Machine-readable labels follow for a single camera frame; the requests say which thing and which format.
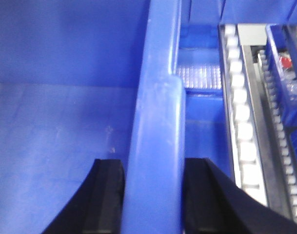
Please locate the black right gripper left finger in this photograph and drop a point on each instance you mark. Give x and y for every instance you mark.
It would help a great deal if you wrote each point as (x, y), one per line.
(96, 206)

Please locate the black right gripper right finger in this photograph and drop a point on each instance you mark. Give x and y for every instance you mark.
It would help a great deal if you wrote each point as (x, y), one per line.
(213, 204)

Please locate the large blue plastic bin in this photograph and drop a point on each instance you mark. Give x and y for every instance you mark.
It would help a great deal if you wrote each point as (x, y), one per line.
(82, 80)

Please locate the blue bin below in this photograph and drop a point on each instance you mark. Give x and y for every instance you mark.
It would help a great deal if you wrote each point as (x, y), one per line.
(199, 67)

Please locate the blue bin with bottles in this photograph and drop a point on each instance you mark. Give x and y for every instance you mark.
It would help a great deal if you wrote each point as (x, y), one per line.
(281, 50)

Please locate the white roller track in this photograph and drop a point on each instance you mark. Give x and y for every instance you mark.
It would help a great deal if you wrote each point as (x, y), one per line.
(243, 140)

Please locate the red capped clear bottle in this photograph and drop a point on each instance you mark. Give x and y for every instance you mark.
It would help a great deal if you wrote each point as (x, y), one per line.
(289, 75)

